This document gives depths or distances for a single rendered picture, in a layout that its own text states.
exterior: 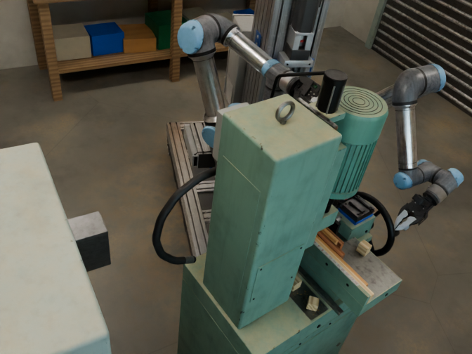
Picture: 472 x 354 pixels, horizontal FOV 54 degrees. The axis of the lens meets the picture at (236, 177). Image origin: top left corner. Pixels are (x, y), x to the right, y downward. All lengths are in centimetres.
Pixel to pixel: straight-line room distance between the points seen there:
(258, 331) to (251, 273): 31
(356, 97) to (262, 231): 48
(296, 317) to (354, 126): 70
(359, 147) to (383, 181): 227
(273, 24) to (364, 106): 84
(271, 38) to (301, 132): 101
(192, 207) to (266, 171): 166
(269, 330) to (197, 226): 115
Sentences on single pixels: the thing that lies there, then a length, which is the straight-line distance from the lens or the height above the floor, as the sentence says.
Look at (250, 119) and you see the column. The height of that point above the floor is 152.
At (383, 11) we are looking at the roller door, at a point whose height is 43.
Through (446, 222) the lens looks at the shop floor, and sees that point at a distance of 354.
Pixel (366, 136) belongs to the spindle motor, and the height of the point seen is 145.
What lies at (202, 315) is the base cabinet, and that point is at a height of 66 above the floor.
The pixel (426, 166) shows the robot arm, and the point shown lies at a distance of 213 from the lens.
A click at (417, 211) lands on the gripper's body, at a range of 202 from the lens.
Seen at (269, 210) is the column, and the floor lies 136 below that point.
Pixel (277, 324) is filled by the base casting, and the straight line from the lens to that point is 163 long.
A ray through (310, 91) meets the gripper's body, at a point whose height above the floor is 138.
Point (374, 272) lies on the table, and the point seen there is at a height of 90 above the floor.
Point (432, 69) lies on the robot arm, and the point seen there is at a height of 136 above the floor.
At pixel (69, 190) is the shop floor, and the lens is 320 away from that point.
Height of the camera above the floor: 216
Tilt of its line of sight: 41 degrees down
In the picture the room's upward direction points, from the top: 9 degrees clockwise
